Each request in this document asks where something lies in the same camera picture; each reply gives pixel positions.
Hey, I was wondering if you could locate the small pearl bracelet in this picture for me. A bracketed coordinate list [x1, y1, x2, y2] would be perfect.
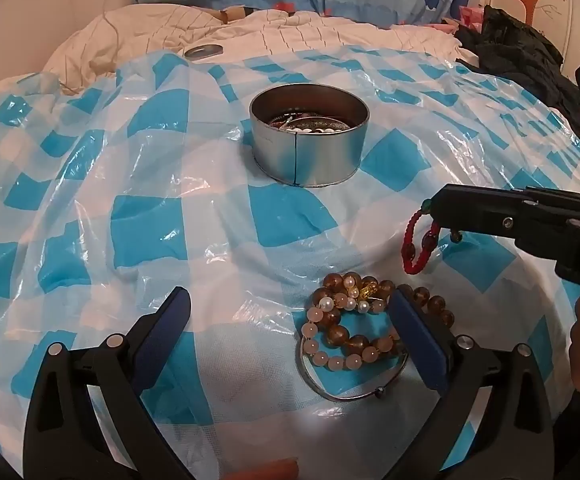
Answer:
[320, 272, 385, 313]

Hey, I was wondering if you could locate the brown cylindrical object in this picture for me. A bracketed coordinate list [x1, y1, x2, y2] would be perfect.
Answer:
[209, 6, 251, 24]

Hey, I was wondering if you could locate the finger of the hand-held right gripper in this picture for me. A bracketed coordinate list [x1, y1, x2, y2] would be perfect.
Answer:
[430, 184, 580, 261]
[520, 186, 580, 208]

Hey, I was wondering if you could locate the silver bangle with clasp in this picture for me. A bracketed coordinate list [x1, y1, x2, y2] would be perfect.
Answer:
[296, 332, 411, 402]

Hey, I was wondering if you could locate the small brown bead bracelet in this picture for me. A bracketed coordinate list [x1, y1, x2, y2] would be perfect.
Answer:
[311, 274, 456, 328]

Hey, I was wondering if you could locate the large amber bead bracelet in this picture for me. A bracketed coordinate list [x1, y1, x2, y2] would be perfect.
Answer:
[321, 309, 401, 357]

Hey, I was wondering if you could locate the pink printed cloth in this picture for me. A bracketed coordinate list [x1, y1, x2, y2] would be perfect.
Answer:
[440, 4, 485, 36]

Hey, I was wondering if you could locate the blue checkered plastic sheet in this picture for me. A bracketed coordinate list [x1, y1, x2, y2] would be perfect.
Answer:
[0, 45, 580, 480]

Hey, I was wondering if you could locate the grey oval object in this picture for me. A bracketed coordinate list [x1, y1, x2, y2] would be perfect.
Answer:
[184, 45, 224, 59]

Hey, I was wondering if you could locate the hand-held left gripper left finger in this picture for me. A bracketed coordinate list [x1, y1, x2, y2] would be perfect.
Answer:
[22, 286, 192, 480]

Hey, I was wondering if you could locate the orange blurred object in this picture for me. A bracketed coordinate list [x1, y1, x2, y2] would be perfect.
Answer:
[237, 457, 301, 480]

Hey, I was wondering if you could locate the black crumpled garment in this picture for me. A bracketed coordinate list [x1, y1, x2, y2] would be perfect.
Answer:
[454, 5, 580, 151]

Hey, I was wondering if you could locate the pink bead bracelet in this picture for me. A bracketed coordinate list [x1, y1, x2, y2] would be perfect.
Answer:
[300, 307, 408, 371]

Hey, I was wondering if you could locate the white quilt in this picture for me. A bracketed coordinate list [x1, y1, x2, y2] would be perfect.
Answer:
[45, 4, 463, 96]

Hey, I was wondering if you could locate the round metal tin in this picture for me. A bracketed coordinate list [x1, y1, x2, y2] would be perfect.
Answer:
[248, 84, 372, 189]

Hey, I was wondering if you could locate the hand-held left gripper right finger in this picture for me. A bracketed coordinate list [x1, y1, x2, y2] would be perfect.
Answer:
[387, 290, 565, 480]

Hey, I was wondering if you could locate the red cord bracelet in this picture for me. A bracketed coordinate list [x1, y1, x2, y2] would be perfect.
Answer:
[401, 199, 463, 276]

